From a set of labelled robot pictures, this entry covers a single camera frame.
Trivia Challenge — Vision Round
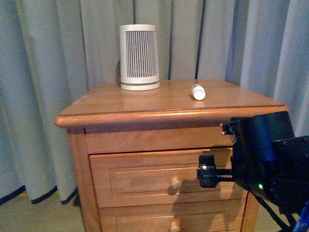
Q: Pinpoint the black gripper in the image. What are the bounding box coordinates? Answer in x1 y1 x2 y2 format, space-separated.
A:
197 111 295 193

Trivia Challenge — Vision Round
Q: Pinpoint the wooden drawer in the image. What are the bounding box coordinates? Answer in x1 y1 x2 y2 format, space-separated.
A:
90 148 247 208
99 199 245 232

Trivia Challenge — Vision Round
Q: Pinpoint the white medicine bottle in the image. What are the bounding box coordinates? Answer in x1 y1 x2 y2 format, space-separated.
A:
191 84 206 101

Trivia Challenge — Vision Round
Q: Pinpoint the wooden nightstand cabinet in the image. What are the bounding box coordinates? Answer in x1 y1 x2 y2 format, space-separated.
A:
55 79 286 232

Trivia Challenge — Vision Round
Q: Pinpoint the white ribbed air purifier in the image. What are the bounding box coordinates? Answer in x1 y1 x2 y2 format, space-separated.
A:
120 24 160 91

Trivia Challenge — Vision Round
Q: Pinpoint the grey curtain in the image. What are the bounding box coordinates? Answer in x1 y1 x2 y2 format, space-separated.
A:
0 0 309 204

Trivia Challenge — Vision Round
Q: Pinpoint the black cable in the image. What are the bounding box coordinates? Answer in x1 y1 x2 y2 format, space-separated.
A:
251 190 297 230

